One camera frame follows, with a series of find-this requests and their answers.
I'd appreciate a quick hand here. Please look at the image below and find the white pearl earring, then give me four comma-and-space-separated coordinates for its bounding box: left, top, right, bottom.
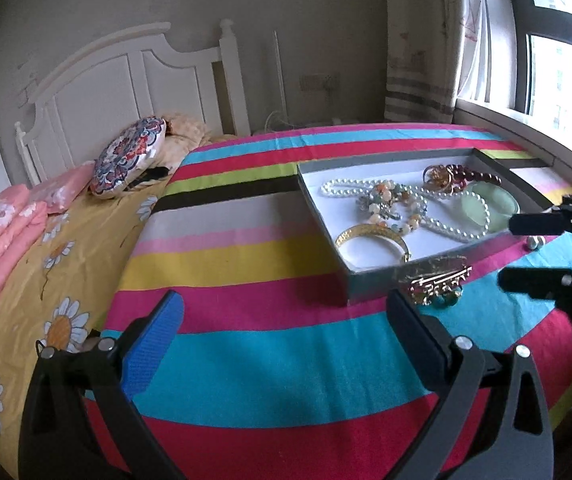
526, 235, 546, 252

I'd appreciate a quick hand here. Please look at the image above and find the gold bangle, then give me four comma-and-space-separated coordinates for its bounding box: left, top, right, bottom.
334, 223, 412, 263

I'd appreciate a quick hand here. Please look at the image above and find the white charging cable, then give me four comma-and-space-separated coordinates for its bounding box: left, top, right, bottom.
264, 109, 297, 134

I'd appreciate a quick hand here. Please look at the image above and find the white pearl necklace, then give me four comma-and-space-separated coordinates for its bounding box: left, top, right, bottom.
320, 176, 492, 244

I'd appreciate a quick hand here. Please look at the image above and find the beige plush pillow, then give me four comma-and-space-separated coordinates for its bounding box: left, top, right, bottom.
156, 113, 213, 169

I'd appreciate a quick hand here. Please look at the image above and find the dark red bead bracelet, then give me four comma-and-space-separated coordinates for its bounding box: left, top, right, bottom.
442, 161, 503, 189

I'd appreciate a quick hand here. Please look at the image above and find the pale green jade bangle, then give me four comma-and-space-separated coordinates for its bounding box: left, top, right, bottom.
461, 182, 520, 233

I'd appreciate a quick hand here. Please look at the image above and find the white wooden headboard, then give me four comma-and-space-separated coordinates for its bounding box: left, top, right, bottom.
15, 18, 251, 185

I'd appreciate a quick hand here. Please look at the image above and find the green bead bracelet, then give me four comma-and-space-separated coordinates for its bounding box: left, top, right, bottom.
355, 181, 430, 235

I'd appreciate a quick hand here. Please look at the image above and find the gold rhinestone hair clip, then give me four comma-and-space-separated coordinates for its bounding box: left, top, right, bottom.
398, 256, 472, 307

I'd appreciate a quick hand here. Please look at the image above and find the pink pillow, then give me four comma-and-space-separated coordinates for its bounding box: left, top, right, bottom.
29, 160, 95, 214

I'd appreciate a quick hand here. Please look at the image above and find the grey shallow jewelry tray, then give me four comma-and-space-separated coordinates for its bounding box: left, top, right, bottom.
297, 148, 551, 304

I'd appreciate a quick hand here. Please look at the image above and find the striped beige curtain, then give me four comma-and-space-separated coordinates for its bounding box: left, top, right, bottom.
385, 0, 484, 122

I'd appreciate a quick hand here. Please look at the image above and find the yellow floral bed sheet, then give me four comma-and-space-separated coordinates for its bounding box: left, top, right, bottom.
0, 166, 179, 477

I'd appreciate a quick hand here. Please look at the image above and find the white window frame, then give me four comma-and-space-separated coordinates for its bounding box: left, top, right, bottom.
455, 0, 572, 186

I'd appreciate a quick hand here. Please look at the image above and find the patterned round cushion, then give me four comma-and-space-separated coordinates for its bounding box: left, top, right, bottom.
88, 116, 167, 200

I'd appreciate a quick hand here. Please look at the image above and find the striped colourful bed cover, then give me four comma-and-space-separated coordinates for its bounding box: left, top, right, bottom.
104, 125, 572, 479

